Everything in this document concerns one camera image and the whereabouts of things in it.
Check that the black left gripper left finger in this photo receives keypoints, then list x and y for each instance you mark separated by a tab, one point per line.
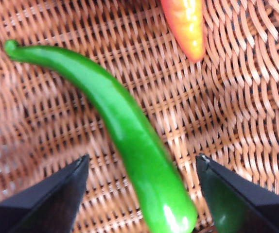
40	208

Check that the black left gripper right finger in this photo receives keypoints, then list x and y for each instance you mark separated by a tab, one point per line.
246	208

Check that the long green pepper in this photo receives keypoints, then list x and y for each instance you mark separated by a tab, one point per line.
132	136

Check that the brown wicker basket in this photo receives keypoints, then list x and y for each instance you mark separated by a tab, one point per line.
44	116

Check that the orange carrot with green leaves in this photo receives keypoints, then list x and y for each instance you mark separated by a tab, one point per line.
188	26

